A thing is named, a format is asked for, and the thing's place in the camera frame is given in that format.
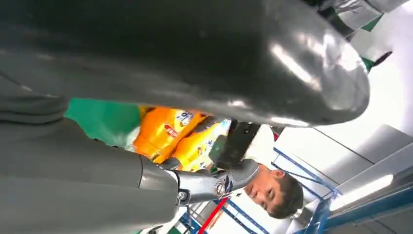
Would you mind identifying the robot right hand grey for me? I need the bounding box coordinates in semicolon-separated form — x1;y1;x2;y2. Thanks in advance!
0;0;371;234

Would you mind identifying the green table mat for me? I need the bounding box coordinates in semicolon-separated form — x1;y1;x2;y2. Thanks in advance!
64;14;385;149

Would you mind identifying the red bar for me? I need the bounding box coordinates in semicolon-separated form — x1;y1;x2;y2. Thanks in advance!
197;197;230;234

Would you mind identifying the person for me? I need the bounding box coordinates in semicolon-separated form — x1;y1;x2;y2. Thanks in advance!
240;124;304;220

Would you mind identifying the ceiling light strip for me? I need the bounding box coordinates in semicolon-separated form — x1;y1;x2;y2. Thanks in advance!
329;174;395;212

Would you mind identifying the blue metal frame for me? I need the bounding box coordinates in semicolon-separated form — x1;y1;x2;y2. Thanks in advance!
179;147;413;234

